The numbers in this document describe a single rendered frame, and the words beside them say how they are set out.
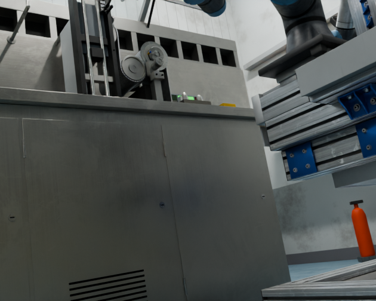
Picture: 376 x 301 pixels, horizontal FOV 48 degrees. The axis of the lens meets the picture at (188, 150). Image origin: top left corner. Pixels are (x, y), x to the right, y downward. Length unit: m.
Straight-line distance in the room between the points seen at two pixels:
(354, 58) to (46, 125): 0.90
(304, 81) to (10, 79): 1.41
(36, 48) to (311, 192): 3.54
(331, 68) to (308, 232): 4.10
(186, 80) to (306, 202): 2.82
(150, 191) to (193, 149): 0.26
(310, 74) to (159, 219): 0.73
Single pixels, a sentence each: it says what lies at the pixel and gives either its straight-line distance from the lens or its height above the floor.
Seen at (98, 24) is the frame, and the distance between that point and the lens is 1.81.
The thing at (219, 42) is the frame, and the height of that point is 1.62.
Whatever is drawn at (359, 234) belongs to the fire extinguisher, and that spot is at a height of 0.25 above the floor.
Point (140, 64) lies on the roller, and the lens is 1.98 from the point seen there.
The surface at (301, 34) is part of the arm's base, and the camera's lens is 1.23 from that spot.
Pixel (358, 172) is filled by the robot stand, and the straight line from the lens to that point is 1.24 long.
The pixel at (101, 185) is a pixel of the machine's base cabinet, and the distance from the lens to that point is 1.40.
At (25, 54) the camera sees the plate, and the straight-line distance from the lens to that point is 2.16.
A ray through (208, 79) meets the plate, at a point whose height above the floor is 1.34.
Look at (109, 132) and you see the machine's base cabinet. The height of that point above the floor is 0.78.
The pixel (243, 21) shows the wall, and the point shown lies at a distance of 5.92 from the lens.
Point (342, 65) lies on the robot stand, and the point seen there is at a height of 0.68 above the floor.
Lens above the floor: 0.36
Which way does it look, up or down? 13 degrees up
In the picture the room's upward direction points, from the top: 9 degrees counter-clockwise
